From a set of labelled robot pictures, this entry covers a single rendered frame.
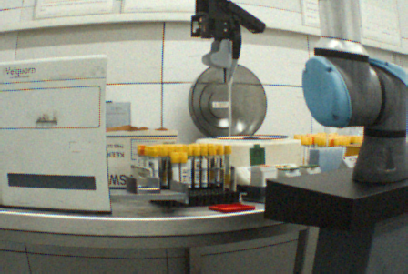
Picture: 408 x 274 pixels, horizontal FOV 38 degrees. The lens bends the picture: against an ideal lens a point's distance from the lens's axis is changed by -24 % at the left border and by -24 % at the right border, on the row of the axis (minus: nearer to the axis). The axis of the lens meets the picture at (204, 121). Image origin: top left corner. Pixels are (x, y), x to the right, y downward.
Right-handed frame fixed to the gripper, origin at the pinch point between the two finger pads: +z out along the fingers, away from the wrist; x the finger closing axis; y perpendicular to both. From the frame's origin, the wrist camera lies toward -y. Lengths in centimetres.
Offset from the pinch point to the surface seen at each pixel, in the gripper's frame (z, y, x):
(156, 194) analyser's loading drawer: 22.0, 22.2, 11.5
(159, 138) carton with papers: 13.2, 7.9, -16.4
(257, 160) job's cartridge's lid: 17.3, -5.5, 2.3
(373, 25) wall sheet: -28, -100, -49
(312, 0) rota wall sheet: -32, -65, -49
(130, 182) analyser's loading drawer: 20.1, 26.0, 8.2
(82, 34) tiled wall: -15, 18, -51
